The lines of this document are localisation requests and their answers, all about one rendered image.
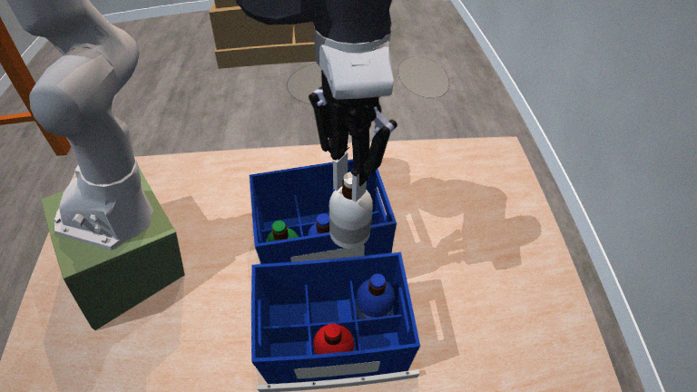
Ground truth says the white bottle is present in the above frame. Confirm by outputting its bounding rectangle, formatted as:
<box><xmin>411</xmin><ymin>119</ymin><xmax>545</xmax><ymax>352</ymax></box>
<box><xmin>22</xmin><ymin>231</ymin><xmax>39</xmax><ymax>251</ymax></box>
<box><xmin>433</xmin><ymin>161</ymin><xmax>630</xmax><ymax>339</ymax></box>
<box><xmin>329</xmin><ymin>172</ymin><xmax>373</xmax><ymax>249</ymax></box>

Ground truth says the red bottle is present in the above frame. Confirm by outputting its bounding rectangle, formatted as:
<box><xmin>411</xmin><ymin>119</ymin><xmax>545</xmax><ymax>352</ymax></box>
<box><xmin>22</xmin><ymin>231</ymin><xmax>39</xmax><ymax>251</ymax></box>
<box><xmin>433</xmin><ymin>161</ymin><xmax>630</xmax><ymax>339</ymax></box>
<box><xmin>313</xmin><ymin>323</ymin><xmax>354</xmax><ymax>355</ymax></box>

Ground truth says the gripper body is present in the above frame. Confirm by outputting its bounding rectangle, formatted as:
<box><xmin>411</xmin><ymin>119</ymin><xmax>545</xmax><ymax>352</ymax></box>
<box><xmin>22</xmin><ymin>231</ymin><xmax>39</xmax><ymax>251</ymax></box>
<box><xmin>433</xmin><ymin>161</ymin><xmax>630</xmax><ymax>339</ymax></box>
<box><xmin>321</xmin><ymin>70</ymin><xmax>381</xmax><ymax>129</ymax></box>

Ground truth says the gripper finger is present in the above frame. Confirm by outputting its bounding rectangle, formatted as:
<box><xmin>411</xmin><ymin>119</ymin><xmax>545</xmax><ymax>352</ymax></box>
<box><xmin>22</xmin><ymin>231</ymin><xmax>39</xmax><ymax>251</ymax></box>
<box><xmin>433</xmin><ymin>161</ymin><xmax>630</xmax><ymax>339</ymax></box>
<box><xmin>347</xmin><ymin>106</ymin><xmax>398</xmax><ymax>202</ymax></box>
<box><xmin>309</xmin><ymin>86</ymin><xmax>349</xmax><ymax>191</ymax></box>

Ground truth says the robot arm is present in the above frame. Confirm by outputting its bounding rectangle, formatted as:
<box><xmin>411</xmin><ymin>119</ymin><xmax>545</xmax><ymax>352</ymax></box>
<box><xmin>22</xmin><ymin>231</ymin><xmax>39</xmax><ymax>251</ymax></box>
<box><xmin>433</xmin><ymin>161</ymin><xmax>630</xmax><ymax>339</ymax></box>
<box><xmin>6</xmin><ymin>0</ymin><xmax>394</xmax><ymax>250</ymax></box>

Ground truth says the blue bottle crate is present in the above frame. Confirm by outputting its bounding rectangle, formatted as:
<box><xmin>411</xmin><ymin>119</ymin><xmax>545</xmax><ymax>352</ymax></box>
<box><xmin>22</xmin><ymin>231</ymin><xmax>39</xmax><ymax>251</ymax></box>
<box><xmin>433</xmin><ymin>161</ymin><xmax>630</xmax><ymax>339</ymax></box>
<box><xmin>251</xmin><ymin>252</ymin><xmax>420</xmax><ymax>384</ymax></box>
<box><xmin>251</xmin><ymin>162</ymin><xmax>397</xmax><ymax>264</ymax></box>

